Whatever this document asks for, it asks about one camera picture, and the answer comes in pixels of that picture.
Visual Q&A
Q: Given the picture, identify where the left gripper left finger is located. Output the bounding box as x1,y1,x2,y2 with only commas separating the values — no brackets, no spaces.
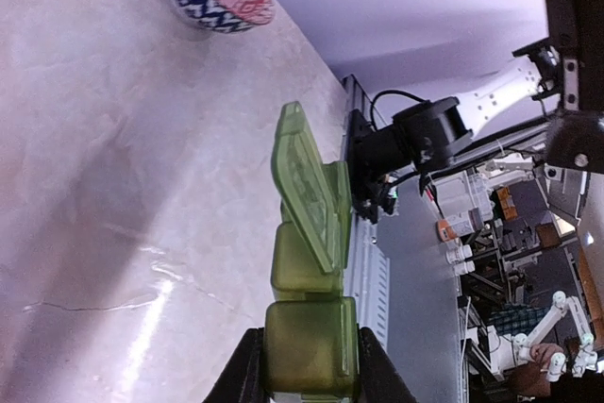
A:
203,327,267,403

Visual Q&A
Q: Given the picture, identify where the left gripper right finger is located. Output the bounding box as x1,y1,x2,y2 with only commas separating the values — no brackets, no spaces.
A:
352,327,418,403

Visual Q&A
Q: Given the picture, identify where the green weekly pill organizer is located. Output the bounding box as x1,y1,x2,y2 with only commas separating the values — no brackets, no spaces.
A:
262,102,359,402

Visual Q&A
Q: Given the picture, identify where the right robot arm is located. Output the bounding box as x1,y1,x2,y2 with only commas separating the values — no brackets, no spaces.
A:
347,0,603,223

